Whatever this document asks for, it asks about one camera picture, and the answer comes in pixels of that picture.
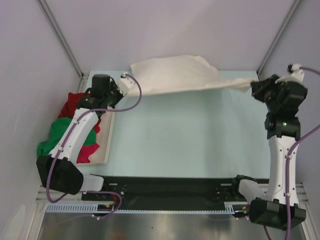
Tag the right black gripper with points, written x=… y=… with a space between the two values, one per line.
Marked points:
x=258 y=88

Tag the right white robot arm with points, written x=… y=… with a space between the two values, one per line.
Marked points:
x=278 y=207

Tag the white slotted cable duct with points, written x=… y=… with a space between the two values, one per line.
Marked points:
x=104 y=208

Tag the cream plastic tray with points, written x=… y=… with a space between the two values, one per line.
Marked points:
x=103 y=137

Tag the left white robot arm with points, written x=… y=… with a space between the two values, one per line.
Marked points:
x=57 y=167

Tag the cream white t shirt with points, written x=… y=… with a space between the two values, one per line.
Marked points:
x=182 y=74

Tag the magenta pink t shirt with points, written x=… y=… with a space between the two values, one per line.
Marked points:
x=86 y=152

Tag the right aluminium frame post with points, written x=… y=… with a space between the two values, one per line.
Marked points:
x=294 y=8

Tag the dark red t shirt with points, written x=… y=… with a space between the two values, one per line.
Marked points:
x=68 y=111

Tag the left aluminium frame post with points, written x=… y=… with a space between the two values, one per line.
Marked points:
x=48 y=14

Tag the aluminium frame post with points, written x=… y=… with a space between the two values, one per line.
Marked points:
x=48 y=14
x=294 y=8

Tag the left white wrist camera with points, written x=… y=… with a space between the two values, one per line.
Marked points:
x=125 y=83

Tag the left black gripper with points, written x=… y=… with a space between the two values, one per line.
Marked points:
x=114 y=86

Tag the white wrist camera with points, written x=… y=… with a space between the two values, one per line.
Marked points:
x=295 y=74
x=125 y=83

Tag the green t shirt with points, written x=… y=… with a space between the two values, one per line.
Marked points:
x=54 y=137

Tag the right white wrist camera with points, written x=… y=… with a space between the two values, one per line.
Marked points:
x=295 y=74

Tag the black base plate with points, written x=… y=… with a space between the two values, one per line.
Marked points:
x=169 y=193

